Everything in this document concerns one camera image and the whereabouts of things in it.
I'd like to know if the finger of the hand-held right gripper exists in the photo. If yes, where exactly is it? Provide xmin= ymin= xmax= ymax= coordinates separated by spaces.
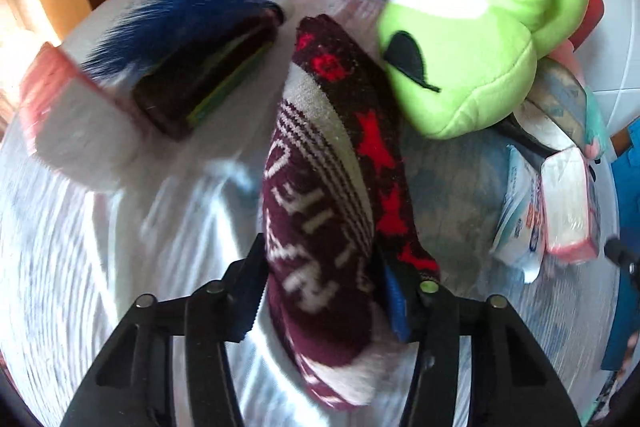
xmin=604 ymin=238 xmax=640 ymax=293

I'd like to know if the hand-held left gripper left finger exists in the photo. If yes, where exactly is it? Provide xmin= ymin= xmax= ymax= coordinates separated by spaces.
xmin=60 ymin=232 xmax=271 ymax=427

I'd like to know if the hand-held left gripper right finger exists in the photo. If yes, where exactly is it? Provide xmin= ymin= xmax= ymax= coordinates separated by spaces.
xmin=377 ymin=247 xmax=583 ymax=427

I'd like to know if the maroon patterned sock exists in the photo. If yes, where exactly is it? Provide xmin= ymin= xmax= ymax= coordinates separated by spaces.
xmin=261 ymin=14 xmax=442 ymax=410

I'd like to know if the brown bottle green label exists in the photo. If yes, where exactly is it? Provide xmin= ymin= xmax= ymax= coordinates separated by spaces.
xmin=131 ymin=1 xmax=286 ymax=142

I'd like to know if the blue plastic crate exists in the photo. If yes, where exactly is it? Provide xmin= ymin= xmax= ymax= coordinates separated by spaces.
xmin=600 ymin=117 xmax=640 ymax=373

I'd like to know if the white wet wipes pack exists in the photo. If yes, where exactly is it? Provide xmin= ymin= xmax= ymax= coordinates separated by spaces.
xmin=490 ymin=146 xmax=548 ymax=284

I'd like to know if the pink pig plush teal dress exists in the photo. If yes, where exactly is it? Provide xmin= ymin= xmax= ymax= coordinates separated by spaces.
xmin=580 ymin=84 xmax=613 ymax=160

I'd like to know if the patterned cloth bundle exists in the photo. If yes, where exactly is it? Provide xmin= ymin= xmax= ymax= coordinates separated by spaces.
xmin=500 ymin=57 xmax=591 ymax=158

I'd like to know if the green frog plush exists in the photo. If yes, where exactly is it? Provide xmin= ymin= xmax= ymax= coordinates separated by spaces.
xmin=376 ymin=0 xmax=593 ymax=140

